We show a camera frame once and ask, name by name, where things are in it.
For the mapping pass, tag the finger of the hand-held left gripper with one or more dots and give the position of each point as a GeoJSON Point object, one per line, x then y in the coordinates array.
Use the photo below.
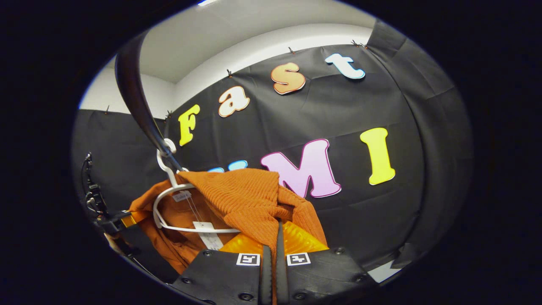
{"type": "Point", "coordinates": [148, 254]}

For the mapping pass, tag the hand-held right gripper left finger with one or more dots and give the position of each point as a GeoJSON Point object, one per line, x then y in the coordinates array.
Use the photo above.
{"type": "Point", "coordinates": [266, 275]}

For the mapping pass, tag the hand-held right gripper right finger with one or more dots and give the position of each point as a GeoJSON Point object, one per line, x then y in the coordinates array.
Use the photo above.
{"type": "Point", "coordinates": [281, 279]}

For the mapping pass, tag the white plastic clothes hanger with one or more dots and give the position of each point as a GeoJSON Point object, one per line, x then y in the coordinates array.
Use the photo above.
{"type": "Point", "coordinates": [186, 229]}

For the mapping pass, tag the rust orange knit garment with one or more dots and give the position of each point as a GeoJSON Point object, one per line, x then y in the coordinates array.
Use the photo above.
{"type": "Point", "coordinates": [245, 199]}

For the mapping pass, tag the black metal clothes rack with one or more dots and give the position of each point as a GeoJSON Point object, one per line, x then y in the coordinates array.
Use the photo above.
{"type": "Point", "coordinates": [131, 84]}

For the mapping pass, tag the black backdrop cloth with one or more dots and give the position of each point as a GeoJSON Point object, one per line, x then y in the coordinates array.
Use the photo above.
{"type": "Point", "coordinates": [338, 106]}

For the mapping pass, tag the row of small backdrop clips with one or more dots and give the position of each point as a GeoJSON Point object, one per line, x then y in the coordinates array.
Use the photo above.
{"type": "Point", "coordinates": [291, 50]}

